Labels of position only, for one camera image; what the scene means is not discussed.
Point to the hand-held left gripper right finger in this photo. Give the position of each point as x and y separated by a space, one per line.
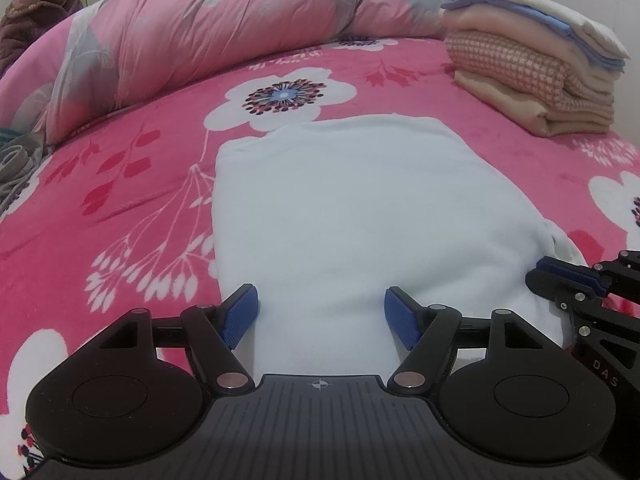
400 320

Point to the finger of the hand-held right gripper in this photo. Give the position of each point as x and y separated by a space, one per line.
555 287
565 267

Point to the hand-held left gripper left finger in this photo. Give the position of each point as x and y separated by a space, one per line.
242 317

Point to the white shirt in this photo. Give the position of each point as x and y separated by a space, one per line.
350 210

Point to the beige folded cloth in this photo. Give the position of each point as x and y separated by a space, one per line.
500 105

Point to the pink floral bed blanket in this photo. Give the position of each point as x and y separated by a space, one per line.
125 185

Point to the pink houndstooth folded garment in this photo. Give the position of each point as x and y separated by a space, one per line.
510 65

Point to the cream folded fleece cloth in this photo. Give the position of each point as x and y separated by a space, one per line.
575 15

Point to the stack of folded blankets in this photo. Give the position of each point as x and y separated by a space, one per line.
500 22

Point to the grey crumpled garment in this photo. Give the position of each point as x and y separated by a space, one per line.
17 170

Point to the pink floral rolled quilt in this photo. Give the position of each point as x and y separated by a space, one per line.
175 35

